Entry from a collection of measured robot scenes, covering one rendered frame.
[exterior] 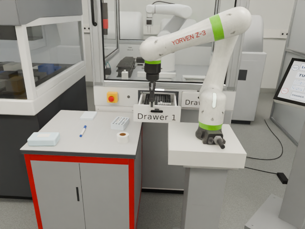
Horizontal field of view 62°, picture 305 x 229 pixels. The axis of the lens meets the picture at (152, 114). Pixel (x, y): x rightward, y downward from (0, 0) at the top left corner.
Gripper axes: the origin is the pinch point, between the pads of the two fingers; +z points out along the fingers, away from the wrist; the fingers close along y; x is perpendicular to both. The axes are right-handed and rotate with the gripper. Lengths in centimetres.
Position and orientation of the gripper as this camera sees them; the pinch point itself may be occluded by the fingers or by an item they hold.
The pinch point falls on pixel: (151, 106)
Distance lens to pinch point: 152.0
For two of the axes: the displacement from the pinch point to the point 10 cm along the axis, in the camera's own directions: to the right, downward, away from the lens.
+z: -0.2, 9.3, 3.8
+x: 10.0, 0.4, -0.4
